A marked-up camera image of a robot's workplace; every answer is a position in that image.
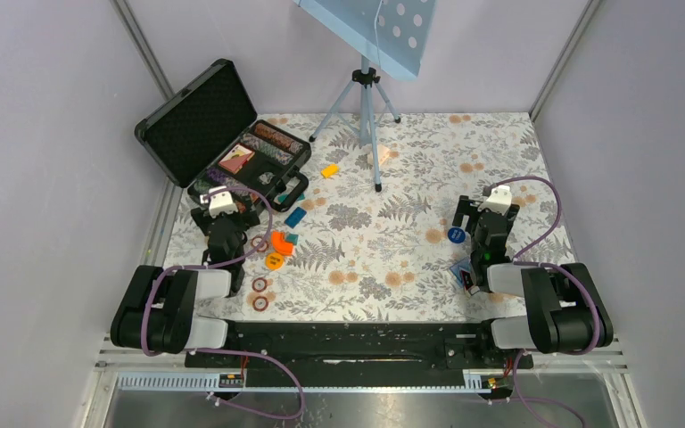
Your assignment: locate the black poker set case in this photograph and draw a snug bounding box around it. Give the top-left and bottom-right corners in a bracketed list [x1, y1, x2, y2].
[135, 59, 311, 212]

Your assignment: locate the yellow toy block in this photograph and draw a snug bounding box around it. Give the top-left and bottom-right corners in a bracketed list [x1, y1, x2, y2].
[320, 164, 339, 178]

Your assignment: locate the orange curved toy block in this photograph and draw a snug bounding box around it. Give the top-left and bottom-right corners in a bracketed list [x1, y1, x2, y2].
[270, 231, 294, 256]

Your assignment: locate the yellow big blind button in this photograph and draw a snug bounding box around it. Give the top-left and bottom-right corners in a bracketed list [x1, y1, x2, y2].
[265, 252, 285, 270]

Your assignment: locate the red card deck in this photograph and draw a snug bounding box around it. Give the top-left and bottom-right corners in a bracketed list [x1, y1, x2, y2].
[218, 144, 255, 174]

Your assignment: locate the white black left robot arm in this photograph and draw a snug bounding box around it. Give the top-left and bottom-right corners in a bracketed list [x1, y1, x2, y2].
[110, 209, 249, 366]

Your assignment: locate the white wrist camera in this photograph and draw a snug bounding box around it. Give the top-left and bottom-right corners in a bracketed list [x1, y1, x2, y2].
[200, 185, 238, 218]
[478, 185, 513, 216]

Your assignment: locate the blue tripod stand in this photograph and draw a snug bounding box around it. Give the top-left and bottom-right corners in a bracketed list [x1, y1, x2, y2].
[309, 55, 401, 193]

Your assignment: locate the key in plastic bag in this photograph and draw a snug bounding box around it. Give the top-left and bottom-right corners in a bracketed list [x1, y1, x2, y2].
[258, 171, 275, 185]

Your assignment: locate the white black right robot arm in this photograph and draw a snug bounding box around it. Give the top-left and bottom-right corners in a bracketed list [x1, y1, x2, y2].
[448, 195, 614, 367]

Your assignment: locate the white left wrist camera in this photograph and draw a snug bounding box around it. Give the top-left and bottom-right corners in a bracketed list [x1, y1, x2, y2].
[200, 185, 238, 218]

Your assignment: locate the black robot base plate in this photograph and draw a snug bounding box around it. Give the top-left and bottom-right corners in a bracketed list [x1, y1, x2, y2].
[185, 321, 516, 388]

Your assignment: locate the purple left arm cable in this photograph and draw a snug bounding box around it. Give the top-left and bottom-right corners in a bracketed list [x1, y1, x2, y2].
[140, 183, 307, 422]

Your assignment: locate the blue perforated board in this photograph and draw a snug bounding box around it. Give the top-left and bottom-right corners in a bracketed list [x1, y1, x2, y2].
[295, 0, 436, 81]

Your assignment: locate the blue toy brick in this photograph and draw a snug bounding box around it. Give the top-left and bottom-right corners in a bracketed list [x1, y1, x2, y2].
[285, 207, 307, 228]

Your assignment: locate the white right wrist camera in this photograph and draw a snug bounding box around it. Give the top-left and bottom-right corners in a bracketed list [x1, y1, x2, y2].
[478, 185, 513, 216]

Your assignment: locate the blue card deck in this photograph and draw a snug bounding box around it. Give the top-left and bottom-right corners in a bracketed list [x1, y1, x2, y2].
[450, 257, 479, 295]

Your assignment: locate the floral table mat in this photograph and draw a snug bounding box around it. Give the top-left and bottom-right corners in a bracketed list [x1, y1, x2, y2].
[161, 111, 578, 324]

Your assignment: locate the orange blue chip row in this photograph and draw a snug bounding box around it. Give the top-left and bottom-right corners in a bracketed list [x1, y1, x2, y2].
[252, 122, 304, 154]

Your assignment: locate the red poker chip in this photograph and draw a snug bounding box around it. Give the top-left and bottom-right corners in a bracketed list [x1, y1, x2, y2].
[251, 236, 270, 253]
[252, 296, 269, 312]
[252, 277, 268, 293]

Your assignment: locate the black all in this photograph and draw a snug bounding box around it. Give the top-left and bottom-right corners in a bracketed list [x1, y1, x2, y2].
[459, 268, 476, 295]

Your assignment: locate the blue small blind button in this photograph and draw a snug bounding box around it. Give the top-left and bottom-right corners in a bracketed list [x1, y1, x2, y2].
[446, 226, 466, 244]

